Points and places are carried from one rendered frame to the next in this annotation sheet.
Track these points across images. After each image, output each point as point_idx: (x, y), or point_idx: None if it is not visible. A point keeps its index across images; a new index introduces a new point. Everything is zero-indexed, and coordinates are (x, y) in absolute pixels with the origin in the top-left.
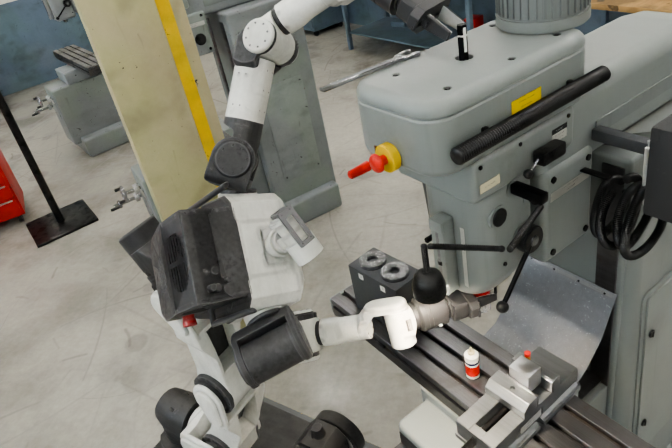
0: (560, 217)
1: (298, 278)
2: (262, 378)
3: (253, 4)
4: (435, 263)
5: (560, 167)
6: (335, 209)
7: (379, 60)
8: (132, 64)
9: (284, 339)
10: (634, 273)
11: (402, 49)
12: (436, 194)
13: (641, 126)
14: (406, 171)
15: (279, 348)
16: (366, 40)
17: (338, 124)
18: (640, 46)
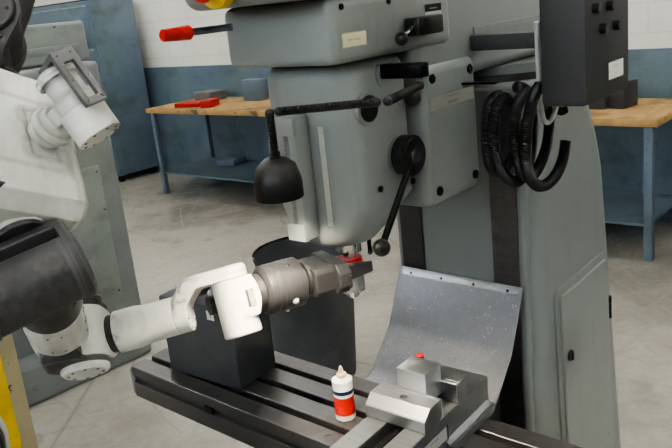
0: (444, 141)
1: (79, 186)
2: (7, 316)
3: (37, 68)
4: None
5: (438, 66)
6: (142, 357)
7: (202, 202)
8: None
9: (50, 251)
10: (540, 254)
11: (231, 191)
12: (283, 89)
13: (523, 61)
14: (242, 56)
15: (41, 264)
16: (186, 184)
17: (148, 266)
18: None
